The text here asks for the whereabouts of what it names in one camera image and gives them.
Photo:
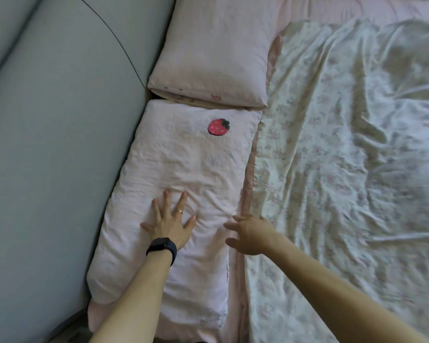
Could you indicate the person's left forearm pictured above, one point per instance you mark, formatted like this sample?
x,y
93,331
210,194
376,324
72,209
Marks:
x,y
136,300

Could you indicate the person's left little finger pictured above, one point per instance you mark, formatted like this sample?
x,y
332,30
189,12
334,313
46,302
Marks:
x,y
146,227

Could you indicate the person's left hand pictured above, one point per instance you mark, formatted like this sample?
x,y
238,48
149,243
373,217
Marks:
x,y
168,230

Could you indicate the black smartwatch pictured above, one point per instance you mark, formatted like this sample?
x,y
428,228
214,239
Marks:
x,y
162,246

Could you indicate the pink bed sheet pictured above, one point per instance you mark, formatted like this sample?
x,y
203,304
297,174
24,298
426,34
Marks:
x,y
343,5

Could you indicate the red strawberry patch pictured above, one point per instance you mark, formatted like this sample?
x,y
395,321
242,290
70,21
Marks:
x,y
218,127

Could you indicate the white floral quilt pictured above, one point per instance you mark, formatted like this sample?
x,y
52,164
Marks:
x,y
343,157

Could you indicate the plain pink pillow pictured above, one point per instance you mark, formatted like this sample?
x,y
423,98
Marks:
x,y
214,49

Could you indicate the person's left thumb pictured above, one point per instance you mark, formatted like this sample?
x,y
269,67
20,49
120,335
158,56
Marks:
x,y
190,224

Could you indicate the person's left middle finger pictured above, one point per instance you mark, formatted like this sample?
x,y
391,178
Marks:
x,y
167,203

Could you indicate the person's right thumb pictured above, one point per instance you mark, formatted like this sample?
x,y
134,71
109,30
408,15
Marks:
x,y
232,243

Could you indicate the person's right hand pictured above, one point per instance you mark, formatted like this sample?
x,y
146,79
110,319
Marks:
x,y
255,235

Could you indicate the pink pillow with strawberry patch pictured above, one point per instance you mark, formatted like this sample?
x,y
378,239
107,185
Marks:
x,y
186,164

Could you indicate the person's right forearm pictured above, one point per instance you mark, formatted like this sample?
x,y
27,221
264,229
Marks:
x,y
325,282

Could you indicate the grey padded headboard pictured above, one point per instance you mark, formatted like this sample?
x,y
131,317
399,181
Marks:
x,y
57,139

